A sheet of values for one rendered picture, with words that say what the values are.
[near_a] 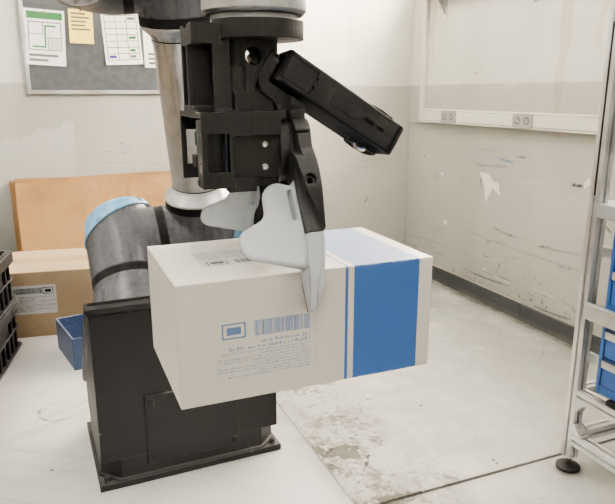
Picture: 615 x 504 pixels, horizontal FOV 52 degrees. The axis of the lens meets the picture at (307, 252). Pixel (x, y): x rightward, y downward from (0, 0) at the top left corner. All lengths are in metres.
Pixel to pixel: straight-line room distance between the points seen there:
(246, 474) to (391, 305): 0.58
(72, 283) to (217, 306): 1.16
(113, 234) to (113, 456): 0.34
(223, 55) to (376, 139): 0.13
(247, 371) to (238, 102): 0.19
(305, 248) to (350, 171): 4.02
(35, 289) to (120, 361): 0.70
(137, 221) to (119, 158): 2.94
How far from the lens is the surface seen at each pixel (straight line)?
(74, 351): 1.40
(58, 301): 1.60
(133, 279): 1.00
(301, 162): 0.43
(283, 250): 0.43
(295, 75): 0.47
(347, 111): 0.48
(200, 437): 1.01
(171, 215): 1.05
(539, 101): 3.61
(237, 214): 0.54
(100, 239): 1.05
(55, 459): 1.11
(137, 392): 0.95
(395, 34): 4.59
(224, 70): 0.45
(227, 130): 0.44
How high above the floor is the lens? 1.26
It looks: 14 degrees down
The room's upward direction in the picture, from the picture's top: straight up
